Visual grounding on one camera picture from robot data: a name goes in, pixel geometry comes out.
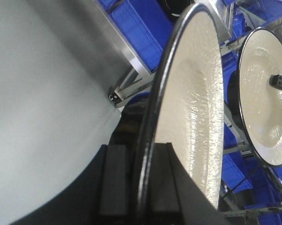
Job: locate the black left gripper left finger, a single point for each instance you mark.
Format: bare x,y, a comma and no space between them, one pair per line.
98,196

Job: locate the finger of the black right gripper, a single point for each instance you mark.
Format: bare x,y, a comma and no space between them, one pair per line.
276,81

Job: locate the cream plate black rim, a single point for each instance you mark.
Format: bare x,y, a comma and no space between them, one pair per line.
185,108
261,103

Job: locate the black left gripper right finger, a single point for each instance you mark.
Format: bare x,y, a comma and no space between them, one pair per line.
174,198

